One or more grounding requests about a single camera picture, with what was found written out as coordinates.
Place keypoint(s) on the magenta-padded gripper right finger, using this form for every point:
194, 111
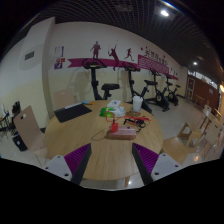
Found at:
146, 159

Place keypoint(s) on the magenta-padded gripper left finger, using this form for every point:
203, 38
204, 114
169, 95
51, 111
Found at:
77, 159

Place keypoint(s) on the red charger block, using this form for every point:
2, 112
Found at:
114, 127

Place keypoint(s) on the light wooden chair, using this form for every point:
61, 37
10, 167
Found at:
175, 148

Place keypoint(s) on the pink power strip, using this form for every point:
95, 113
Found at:
125, 133

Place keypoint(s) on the black mouse pad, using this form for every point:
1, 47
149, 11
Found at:
71, 112

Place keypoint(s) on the low wooden stool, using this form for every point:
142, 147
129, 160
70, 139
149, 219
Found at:
184, 130

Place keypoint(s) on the brown round coaster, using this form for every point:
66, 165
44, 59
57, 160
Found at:
132, 113

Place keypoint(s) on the green wet wipes pack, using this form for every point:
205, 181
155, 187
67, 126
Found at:
108, 112

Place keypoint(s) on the orange and blue marker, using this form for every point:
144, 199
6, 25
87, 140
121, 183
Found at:
88, 102

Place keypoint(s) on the wooden chair with cutout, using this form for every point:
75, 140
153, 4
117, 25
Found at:
28, 128

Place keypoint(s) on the black exercise bike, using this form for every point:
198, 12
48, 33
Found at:
132, 83
94, 83
172, 96
159, 98

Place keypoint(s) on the white flat box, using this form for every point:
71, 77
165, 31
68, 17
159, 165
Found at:
114, 103

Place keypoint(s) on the group of wooden chairs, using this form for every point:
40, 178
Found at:
210, 130

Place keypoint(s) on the ceiling lights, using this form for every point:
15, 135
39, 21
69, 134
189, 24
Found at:
164, 13

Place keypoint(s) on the magenta wall decal banner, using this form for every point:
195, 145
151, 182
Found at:
153, 64

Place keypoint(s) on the wall posters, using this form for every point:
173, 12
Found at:
59, 57

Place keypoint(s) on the grey wall vent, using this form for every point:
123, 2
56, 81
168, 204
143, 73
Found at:
29, 55

